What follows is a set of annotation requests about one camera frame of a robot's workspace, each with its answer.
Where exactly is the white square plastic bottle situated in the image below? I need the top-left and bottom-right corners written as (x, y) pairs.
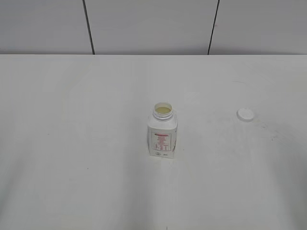
top-left (147, 102), bottom-right (178, 159)

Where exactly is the white round bottle cap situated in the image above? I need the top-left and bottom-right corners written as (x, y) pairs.
top-left (236, 108), bottom-right (254, 122)

